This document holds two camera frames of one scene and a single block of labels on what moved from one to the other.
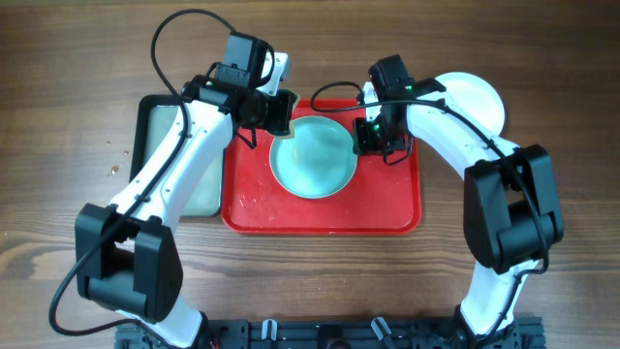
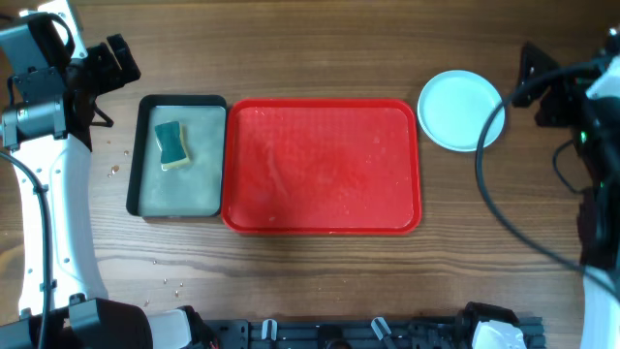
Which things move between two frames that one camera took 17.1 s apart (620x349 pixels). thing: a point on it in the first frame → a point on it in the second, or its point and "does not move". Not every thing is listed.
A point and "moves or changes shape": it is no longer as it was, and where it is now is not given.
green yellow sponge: [291, 124] moves or changes shape
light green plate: [319, 163] → [454, 107]
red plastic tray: [381, 198] does not move
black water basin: [201, 190] does not move
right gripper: [364, 145] → [569, 92]
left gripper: [280, 121] → [112, 78]
